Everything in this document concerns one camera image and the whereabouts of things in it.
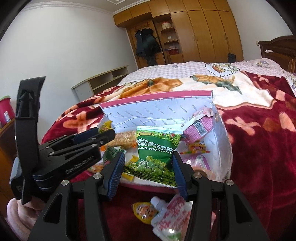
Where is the yellow candy packet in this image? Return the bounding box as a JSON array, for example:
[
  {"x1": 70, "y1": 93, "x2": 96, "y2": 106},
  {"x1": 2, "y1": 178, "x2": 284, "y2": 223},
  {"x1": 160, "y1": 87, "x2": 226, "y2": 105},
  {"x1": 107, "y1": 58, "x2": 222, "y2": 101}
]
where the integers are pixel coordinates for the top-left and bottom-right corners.
[{"x1": 97, "y1": 120, "x2": 112, "y2": 133}]

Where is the burger gummy packet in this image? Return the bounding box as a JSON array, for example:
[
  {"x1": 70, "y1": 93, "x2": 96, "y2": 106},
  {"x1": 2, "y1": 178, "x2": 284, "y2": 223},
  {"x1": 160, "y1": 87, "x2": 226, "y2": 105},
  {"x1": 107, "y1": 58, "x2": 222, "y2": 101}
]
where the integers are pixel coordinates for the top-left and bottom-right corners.
[
  {"x1": 87, "y1": 163, "x2": 104, "y2": 173},
  {"x1": 180, "y1": 141, "x2": 210, "y2": 155}
]

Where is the green peas packet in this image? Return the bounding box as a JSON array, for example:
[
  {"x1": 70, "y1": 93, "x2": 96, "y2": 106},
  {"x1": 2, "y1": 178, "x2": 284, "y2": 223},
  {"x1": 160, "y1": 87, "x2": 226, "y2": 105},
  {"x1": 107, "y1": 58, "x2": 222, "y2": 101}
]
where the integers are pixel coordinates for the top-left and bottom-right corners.
[{"x1": 125, "y1": 126, "x2": 183, "y2": 187}]

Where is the pink peach jelly pouch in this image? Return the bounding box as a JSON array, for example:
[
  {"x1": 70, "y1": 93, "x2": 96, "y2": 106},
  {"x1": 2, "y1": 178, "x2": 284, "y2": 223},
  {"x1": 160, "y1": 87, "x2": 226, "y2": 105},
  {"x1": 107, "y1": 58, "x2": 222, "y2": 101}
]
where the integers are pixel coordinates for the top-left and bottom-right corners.
[{"x1": 150, "y1": 194, "x2": 217, "y2": 241}]

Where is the purple jelly cup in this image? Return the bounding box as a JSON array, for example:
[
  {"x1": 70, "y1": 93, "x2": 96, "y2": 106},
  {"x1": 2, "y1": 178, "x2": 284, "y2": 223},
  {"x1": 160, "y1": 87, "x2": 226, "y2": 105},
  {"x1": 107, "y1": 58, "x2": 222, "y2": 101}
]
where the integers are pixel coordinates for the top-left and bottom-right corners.
[{"x1": 181, "y1": 154, "x2": 211, "y2": 171}]

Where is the orange jelly cup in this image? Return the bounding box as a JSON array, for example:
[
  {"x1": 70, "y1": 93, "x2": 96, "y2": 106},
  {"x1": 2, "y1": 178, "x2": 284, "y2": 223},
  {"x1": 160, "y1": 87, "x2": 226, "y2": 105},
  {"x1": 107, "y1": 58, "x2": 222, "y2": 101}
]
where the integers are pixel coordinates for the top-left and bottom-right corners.
[{"x1": 132, "y1": 202, "x2": 158, "y2": 225}]

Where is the green snack packet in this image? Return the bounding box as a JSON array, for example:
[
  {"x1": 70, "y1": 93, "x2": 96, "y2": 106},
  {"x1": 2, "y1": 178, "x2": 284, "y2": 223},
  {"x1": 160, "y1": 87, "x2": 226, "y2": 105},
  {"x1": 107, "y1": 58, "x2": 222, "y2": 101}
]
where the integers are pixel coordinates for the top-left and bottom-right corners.
[{"x1": 102, "y1": 147, "x2": 126, "y2": 163}]

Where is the orange cracker packet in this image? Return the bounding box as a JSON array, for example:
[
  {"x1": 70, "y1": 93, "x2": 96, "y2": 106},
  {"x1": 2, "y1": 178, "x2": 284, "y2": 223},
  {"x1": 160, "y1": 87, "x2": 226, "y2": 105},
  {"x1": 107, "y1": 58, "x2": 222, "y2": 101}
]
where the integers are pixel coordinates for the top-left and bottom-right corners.
[{"x1": 105, "y1": 131, "x2": 137, "y2": 150}]

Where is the left hand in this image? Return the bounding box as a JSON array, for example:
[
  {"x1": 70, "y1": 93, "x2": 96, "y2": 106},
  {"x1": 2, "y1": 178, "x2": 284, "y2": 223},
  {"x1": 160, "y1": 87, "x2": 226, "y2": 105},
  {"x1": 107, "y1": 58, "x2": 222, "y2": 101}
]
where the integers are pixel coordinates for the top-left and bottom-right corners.
[{"x1": 6, "y1": 197, "x2": 45, "y2": 240}]

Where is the low white shelf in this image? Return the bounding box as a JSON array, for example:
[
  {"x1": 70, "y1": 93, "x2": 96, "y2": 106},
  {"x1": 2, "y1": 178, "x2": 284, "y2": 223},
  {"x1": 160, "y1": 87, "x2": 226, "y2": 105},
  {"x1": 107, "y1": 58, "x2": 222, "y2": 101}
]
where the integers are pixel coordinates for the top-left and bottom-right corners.
[{"x1": 71, "y1": 66, "x2": 128, "y2": 101}]

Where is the pink cardboard box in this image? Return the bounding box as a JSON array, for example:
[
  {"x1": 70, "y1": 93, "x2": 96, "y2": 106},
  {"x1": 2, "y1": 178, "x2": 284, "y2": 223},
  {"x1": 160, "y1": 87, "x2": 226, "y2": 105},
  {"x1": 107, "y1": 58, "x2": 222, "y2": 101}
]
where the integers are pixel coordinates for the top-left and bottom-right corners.
[{"x1": 99, "y1": 90, "x2": 233, "y2": 182}]

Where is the red container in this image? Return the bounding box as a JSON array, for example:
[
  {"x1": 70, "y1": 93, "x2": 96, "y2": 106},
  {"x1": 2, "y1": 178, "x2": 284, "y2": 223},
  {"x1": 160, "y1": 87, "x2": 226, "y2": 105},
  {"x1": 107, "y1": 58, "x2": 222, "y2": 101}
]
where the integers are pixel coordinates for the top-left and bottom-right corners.
[{"x1": 0, "y1": 95, "x2": 15, "y2": 127}]

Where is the black hanging jacket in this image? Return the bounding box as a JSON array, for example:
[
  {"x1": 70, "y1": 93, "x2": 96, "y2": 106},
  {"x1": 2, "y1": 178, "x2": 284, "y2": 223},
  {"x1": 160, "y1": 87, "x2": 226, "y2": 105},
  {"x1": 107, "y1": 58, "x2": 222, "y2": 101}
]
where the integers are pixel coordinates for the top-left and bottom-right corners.
[{"x1": 134, "y1": 28, "x2": 162, "y2": 66}]

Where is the red floral blanket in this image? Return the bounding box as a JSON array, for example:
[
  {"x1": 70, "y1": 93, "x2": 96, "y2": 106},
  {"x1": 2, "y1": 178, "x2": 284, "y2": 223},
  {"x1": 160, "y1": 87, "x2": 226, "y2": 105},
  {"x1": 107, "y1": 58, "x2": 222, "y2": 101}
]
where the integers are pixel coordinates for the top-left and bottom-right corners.
[{"x1": 43, "y1": 71, "x2": 295, "y2": 240}]

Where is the wooden wardrobe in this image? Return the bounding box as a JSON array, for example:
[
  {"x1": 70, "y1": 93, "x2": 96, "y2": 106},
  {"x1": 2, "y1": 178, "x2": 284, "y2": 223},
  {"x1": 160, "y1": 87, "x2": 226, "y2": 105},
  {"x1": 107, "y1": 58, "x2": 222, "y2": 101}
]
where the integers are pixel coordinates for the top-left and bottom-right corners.
[{"x1": 113, "y1": 1, "x2": 243, "y2": 64}]

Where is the wooden headboard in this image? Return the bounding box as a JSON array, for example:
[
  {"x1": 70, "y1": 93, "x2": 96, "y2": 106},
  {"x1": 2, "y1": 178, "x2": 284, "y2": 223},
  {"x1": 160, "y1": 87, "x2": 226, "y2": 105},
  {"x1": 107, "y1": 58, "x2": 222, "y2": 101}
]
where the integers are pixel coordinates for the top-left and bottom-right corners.
[{"x1": 258, "y1": 36, "x2": 296, "y2": 74}]

